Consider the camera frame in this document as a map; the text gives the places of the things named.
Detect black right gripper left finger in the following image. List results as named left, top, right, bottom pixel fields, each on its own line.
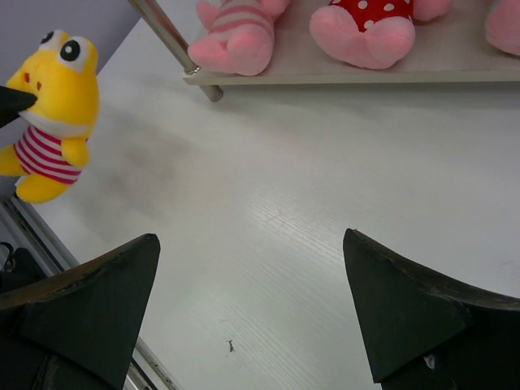
left=1, top=234, right=160, bottom=389

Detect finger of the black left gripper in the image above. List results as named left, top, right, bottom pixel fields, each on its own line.
left=0, top=86, right=37, bottom=128

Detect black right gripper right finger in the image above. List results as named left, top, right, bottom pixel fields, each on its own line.
left=343, top=229, right=519, bottom=389

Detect yellow frog toy pink stripes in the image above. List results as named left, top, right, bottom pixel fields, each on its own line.
left=1, top=29, right=100, bottom=204

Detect pink frog toy red polka-dot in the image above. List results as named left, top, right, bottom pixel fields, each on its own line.
left=310, top=0, right=452, bottom=70

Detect pink frog toy orange stripes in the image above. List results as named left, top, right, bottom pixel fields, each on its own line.
left=485, top=0, right=520, bottom=57

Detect white two-tier wooden shelf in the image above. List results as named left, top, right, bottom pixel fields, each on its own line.
left=132, top=1, right=519, bottom=102

